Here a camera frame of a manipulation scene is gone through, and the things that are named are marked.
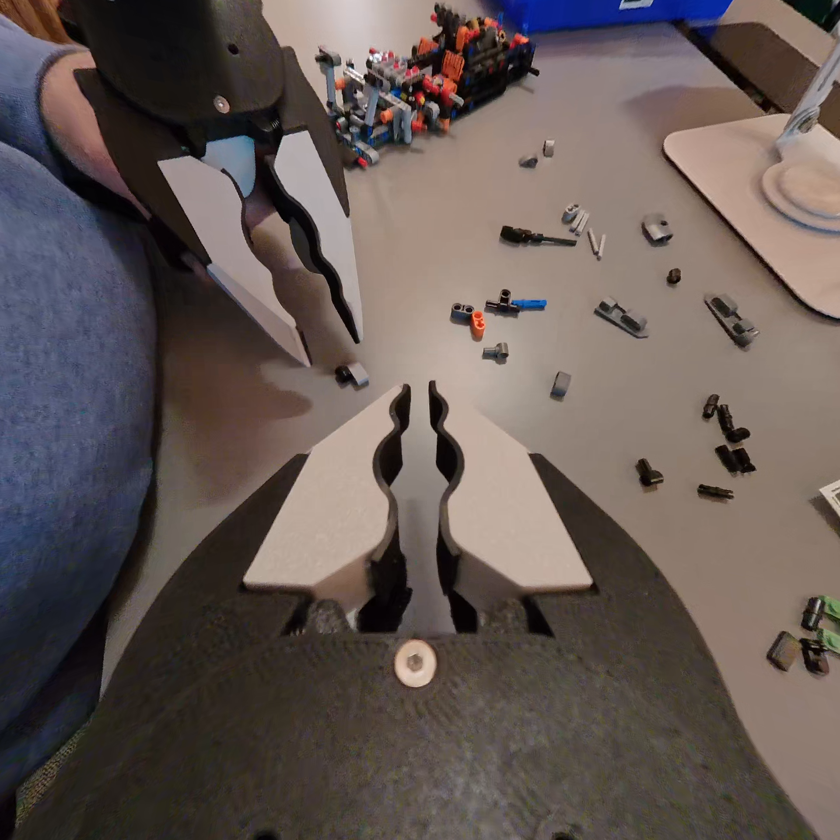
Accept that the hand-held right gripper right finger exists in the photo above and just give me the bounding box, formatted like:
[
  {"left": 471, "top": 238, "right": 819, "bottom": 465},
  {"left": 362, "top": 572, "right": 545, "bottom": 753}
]
[{"left": 428, "top": 381, "right": 595, "bottom": 633}]

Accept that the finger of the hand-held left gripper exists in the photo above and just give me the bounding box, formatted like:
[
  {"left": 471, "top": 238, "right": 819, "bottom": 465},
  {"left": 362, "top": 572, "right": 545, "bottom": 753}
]
[
  {"left": 262, "top": 128, "right": 365, "bottom": 345},
  {"left": 157, "top": 154, "right": 314, "bottom": 370}
]

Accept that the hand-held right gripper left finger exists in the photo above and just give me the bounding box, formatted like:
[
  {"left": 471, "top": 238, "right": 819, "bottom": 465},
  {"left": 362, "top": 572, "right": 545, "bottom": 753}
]
[{"left": 243, "top": 385, "right": 414, "bottom": 632}]

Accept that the person's left forearm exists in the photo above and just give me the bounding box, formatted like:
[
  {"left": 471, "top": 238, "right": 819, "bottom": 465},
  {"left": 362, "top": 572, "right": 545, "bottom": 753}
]
[{"left": 0, "top": 13, "right": 93, "bottom": 173}]

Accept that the lego car assembly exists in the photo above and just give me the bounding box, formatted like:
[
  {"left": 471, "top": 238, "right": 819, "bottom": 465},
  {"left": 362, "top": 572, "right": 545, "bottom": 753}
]
[{"left": 315, "top": 3, "right": 539, "bottom": 168}]

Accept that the person's left hand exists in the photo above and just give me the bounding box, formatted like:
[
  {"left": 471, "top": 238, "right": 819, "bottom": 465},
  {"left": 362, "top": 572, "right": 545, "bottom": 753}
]
[{"left": 41, "top": 59, "right": 155, "bottom": 217}]

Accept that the black connector with axle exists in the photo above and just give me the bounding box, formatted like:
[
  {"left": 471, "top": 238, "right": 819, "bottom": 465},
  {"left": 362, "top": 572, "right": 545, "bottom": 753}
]
[{"left": 500, "top": 225, "right": 578, "bottom": 248}]

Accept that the person's blue sweater torso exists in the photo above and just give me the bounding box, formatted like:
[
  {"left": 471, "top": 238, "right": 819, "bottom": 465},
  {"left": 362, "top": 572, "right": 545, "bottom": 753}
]
[{"left": 0, "top": 141, "right": 161, "bottom": 808}]

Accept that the dark grey panel piece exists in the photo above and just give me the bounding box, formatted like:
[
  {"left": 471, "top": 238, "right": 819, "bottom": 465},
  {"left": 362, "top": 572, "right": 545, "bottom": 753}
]
[
  {"left": 594, "top": 295, "right": 651, "bottom": 340},
  {"left": 704, "top": 293, "right": 761, "bottom": 349}
]

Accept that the black tile piece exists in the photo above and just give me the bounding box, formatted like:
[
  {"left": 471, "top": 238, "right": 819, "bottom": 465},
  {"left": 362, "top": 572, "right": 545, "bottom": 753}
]
[{"left": 766, "top": 631, "right": 803, "bottom": 672}]

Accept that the blue storage bin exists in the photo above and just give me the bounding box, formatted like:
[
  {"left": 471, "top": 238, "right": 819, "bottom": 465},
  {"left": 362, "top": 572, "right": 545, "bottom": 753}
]
[{"left": 502, "top": 0, "right": 732, "bottom": 34}]

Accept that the white desk stand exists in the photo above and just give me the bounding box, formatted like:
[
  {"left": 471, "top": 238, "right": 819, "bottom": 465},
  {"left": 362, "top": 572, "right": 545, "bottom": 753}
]
[{"left": 663, "top": 39, "right": 840, "bottom": 320}]

